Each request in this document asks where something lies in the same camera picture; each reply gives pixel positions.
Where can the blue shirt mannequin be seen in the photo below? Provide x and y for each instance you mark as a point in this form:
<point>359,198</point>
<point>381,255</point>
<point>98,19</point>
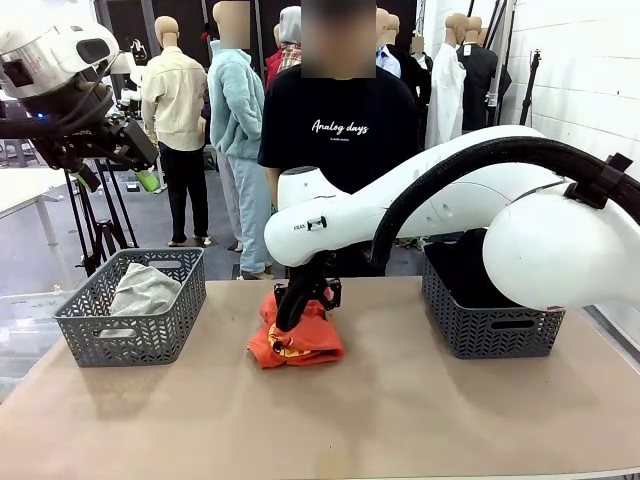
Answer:
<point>390,62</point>

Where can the black camera tripod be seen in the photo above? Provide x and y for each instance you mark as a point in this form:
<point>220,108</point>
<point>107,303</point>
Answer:
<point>107,235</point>

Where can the light blue fleece mannequin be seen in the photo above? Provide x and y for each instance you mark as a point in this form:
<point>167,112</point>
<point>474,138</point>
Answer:
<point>235,110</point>

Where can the white shirt mannequin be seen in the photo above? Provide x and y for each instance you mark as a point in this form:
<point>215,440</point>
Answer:
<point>445,100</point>

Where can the cream jacket mannequin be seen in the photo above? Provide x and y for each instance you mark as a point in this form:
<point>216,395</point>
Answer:
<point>175,100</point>

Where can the white height-adjustable table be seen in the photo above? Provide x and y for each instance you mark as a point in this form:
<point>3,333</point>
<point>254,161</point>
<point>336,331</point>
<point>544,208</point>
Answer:
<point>25,190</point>

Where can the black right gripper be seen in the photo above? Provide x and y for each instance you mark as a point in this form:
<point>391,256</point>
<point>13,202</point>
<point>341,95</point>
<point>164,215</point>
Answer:
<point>320,272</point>

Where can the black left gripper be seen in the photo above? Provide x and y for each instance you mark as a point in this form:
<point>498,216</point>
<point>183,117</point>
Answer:
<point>82,137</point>

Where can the person in black t-shirt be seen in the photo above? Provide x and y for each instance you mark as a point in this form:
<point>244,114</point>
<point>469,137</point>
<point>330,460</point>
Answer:
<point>340,165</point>

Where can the black shirt mannequin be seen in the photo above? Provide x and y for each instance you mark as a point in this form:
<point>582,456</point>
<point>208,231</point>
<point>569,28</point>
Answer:
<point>477,85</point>

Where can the black garment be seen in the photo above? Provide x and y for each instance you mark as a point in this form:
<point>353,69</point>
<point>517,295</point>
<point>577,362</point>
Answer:
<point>460,270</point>

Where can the red printed t-shirt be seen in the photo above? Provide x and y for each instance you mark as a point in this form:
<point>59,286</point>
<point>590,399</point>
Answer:
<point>310,345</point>

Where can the black light stand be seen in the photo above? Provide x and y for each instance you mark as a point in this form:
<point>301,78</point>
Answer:
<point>530,90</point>

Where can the red jacket mannequin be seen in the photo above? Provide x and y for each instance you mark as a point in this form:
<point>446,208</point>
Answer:
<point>272,70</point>

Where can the grey t-shirt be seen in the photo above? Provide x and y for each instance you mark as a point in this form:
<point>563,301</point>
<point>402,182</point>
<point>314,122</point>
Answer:
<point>145,292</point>

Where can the plaid hoodie mannequin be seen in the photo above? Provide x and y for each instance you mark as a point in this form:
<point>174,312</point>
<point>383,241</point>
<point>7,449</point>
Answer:
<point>290,50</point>

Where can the grey metal stool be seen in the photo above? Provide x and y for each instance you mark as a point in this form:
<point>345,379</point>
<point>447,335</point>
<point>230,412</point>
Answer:
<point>17,150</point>

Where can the person's right forearm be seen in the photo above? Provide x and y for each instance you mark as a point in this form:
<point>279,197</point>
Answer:
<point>272,187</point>

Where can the grey plastic lattice basket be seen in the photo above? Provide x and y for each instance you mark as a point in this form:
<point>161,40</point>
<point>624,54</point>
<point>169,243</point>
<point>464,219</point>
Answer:
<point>500,345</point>
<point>125,345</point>

